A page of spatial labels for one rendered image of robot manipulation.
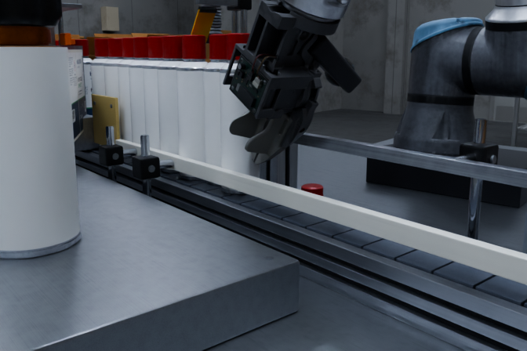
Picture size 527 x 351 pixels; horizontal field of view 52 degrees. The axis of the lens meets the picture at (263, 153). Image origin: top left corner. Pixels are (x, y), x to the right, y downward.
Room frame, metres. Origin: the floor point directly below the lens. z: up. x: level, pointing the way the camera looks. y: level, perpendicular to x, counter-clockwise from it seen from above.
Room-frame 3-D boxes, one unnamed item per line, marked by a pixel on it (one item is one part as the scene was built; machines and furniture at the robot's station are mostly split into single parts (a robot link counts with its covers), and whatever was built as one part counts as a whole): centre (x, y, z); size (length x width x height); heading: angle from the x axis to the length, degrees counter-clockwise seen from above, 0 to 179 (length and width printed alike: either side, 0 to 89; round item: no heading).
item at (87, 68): (1.12, 0.37, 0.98); 0.05 x 0.05 x 0.20
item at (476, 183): (0.53, -0.21, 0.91); 0.07 x 0.03 x 0.17; 130
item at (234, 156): (0.70, 0.03, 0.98); 0.05 x 0.05 x 0.20
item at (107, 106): (0.95, 0.28, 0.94); 0.10 x 0.01 x 0.09; 40
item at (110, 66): (0.99, 0.26, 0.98); 0.05 x 0.05 x 0.20
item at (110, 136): (0.83, 0.22, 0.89); 0.06 x 0.03 x 0.12; 130
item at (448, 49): (0.98, -0.33, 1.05); 0.13 x 0.12 x 0.14; 45
